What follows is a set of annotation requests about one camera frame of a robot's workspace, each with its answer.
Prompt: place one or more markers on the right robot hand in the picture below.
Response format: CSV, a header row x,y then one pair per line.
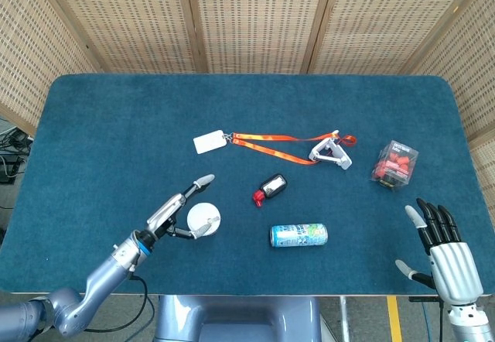
x,y
454,272

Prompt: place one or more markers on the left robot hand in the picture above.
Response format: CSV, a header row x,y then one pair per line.
x,y
164,214

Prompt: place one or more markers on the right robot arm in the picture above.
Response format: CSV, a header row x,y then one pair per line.
x,y
470,324

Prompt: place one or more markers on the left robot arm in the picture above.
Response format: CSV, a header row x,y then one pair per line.
x,y
104,276

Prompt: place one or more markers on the light blue drink can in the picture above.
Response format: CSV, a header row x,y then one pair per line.
x,y
299,235

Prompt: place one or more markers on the black bar under table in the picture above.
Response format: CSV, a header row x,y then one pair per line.
x,y
423,299

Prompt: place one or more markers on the white badge card holder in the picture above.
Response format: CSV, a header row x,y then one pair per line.
x,y
209,141

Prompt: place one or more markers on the grey robot torso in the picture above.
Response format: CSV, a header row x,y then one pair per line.
x,y
178,319

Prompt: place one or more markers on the black bottle red cap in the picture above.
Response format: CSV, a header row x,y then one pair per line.
x,y
274,185

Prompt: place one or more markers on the metal table leg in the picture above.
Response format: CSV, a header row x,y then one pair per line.
x,y
343,319

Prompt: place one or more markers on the clear box red contents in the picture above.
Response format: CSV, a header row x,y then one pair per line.
x,y
394,166

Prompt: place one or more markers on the blue felt table cloth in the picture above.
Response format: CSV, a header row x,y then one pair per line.
x,y
247,102

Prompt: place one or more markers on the white clip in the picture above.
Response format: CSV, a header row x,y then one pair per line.
x,y
344,162

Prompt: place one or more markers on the woven rattan screen panel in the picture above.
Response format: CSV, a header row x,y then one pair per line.
x,y
386,21
259,21
472,67
127,21
35,48

